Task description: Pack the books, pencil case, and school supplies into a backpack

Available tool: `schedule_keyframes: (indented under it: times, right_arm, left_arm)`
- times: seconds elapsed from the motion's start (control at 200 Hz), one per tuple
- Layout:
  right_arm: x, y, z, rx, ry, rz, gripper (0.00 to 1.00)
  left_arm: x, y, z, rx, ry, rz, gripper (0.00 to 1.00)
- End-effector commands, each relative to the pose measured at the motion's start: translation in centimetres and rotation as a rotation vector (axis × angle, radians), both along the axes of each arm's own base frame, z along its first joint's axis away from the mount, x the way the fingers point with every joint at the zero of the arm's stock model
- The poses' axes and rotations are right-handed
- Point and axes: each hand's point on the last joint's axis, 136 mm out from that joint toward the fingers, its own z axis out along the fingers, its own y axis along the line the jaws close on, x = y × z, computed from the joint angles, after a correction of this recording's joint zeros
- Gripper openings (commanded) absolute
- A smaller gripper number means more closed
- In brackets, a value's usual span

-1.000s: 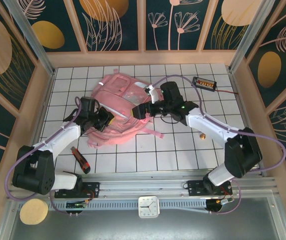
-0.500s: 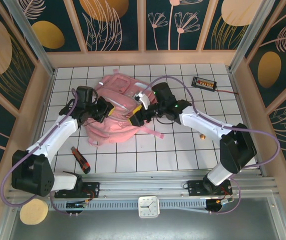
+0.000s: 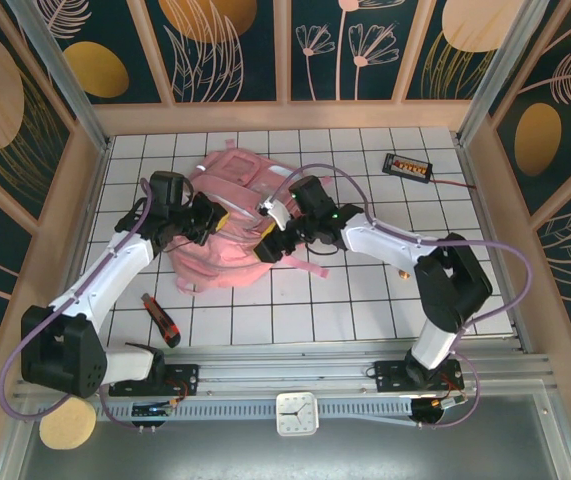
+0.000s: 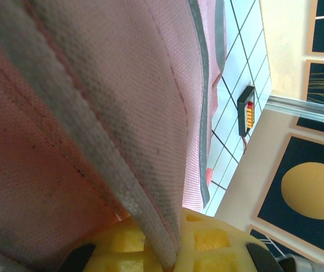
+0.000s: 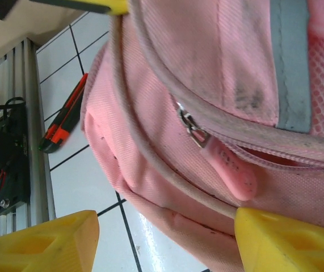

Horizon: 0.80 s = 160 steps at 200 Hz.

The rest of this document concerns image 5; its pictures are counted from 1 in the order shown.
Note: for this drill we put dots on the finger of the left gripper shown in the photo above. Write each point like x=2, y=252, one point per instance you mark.
x=116, y=7

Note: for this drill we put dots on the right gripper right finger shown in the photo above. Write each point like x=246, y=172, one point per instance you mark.
x=286, y=249

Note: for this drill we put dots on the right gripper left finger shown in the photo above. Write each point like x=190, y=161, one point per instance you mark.
x=37, y=249

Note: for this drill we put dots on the pink backpack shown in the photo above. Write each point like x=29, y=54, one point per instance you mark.
x=207, y=99

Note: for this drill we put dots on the orange black utility knife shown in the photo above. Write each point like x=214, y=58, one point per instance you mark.
x=65, y=116

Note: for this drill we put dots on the aluminium front rail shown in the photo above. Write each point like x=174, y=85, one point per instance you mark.
x=34, y=127

